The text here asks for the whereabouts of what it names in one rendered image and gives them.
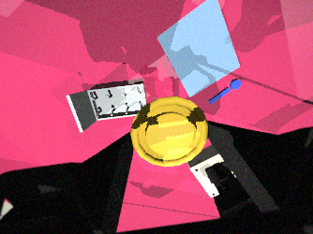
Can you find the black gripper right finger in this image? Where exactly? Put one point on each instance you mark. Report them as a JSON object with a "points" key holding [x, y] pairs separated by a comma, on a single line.
{"points": [[268, 166]]}

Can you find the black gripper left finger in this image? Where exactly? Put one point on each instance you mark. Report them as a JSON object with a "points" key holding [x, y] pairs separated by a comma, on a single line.
{"points": [[98, 184]]}

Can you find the white dish rack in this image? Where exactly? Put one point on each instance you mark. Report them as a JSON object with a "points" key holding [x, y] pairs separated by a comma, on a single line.
{"points": [[106, 103]]}

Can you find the yellow plate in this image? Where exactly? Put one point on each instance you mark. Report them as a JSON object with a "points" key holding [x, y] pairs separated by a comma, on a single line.
{"points": [[169, 131]]}

